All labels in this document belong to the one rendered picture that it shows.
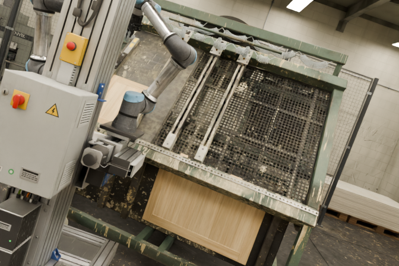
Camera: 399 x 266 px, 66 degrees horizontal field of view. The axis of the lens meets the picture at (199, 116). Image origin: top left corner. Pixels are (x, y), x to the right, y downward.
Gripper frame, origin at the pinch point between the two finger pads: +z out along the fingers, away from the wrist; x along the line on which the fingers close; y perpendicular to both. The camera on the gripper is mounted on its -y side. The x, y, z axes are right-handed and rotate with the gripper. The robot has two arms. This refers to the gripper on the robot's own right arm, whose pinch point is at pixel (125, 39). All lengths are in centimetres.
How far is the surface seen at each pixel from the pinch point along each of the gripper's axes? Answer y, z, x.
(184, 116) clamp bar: 36, 40, -49
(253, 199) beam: 33, 46, -130
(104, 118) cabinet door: -3, 68, -6
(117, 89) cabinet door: 18, 56, 12
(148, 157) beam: 1, 63, -58
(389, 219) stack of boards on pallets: 464, 210, -279
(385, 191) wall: 641, 253, -266
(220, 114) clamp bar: 56, 28, -66
